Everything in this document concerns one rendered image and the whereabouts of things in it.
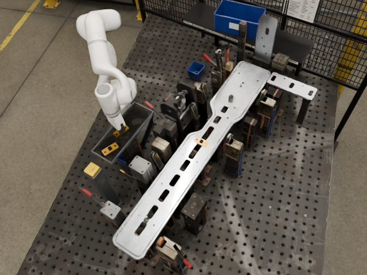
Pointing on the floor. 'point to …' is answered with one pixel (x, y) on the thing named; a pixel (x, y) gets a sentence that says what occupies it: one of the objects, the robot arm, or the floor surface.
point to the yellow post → (352, 48)
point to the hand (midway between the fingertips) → (119, 128)
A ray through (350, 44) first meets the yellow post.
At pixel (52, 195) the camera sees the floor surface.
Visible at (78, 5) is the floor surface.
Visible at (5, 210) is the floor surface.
